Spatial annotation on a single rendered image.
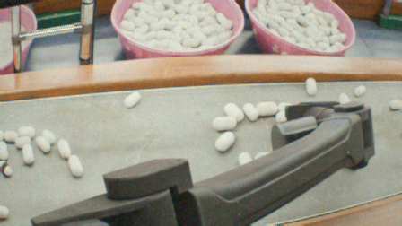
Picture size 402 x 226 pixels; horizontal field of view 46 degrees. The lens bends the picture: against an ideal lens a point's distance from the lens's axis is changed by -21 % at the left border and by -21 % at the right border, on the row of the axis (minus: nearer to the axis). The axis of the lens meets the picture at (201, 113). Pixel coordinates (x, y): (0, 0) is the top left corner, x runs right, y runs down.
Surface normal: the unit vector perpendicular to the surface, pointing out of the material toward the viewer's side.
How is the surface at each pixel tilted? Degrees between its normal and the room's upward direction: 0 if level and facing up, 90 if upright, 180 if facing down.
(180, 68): 0
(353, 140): 52
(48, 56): 0
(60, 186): 0
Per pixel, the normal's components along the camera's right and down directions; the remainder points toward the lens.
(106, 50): 0.12, -0.69
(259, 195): 0.73, -0.07
